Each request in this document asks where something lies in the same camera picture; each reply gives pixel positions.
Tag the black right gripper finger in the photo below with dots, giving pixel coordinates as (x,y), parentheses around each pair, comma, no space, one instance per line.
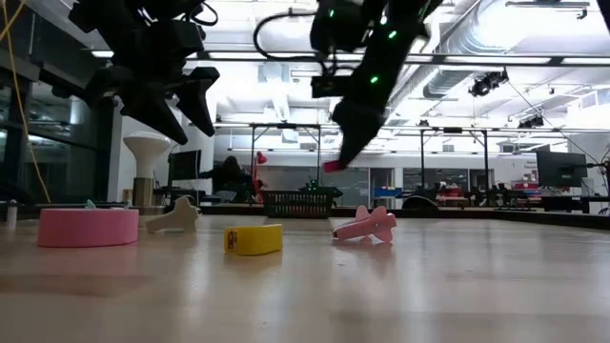
(357,128)

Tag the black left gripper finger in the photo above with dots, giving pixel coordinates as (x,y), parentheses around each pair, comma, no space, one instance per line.
(200,95)
(143,100)

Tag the pink toy airplane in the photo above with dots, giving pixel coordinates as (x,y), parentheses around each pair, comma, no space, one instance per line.
(367,226)

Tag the light teal staple remover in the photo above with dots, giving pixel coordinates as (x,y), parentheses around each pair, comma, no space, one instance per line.
(90,205)

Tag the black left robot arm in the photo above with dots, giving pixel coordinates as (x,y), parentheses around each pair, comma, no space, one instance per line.
(109,12)

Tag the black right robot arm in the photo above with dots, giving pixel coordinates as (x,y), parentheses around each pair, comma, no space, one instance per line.
(395,43)

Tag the white lamp with metal base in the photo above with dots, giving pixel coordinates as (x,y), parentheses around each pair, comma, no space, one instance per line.
(147,152)

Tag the blue storage bin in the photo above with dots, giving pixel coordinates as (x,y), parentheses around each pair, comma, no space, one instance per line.
(388,192)

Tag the black computer monitor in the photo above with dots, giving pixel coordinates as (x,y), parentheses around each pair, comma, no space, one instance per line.
(561,169)
(185,165)

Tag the person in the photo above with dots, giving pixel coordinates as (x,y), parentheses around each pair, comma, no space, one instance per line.
(232,174)

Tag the red desk lamp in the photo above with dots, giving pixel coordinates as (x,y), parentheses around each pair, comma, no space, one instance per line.
(261,157)

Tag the black plastic basket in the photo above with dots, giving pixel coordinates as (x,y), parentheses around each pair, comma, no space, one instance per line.
(298,204)

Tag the black ceiling spotlight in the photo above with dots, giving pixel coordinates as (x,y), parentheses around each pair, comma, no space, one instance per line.
(486,83)
(531,121)

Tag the beige toy figure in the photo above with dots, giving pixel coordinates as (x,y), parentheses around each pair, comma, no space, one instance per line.
(181,216)

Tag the small white cylinder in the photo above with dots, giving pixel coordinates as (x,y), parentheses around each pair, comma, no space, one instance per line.
(10,214)

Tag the red storage box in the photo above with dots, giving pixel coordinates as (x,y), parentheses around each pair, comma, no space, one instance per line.
(524,185)

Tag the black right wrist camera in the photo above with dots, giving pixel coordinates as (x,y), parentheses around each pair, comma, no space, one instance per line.
(331,86)

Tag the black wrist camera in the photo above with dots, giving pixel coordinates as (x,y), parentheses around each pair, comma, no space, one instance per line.
(331,86)
(181,38)

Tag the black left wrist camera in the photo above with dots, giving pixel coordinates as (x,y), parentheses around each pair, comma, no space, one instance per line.
(181,38)

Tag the black background workstation frame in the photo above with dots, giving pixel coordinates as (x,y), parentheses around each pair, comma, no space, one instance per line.
(433,129)
(286,126)

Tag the black aluminium table frame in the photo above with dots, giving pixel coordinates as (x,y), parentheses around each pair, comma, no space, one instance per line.
(581,220)

